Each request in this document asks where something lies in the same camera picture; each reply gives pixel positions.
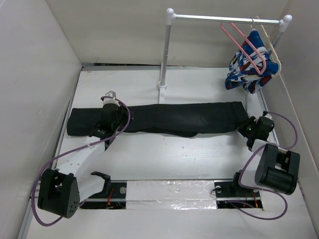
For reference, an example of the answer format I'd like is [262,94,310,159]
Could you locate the white metal clothes rack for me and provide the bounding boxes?
[158,8,293,104]

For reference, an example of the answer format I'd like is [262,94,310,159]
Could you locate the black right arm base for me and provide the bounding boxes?
[211,180,263,209]

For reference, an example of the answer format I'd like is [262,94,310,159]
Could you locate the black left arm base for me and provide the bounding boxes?
[80,181,127,210]

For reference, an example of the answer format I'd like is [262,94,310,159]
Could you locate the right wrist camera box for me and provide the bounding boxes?
[262,111,274,123]

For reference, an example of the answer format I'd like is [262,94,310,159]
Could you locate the cream plastic hanger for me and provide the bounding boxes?
[247,16,283,79]

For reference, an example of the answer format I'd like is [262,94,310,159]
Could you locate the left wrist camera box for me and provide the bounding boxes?
[101,91,120,106]

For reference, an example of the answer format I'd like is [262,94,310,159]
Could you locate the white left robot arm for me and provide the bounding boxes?
[31,101,131,219]

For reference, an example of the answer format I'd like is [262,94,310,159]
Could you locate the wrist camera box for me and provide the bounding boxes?
[101,91,120,106]
[262,111,274,123]

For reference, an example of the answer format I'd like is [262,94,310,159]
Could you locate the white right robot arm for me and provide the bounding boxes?
[230,111,300,196]

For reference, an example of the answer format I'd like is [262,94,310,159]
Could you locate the black trousers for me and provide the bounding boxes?
[67,102,249,137]

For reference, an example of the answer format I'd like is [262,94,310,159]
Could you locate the pink plastic hanger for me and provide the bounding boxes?
[220,22,267,75]

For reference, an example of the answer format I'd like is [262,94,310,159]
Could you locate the blue patterned garment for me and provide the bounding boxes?
[225,29,279,94]

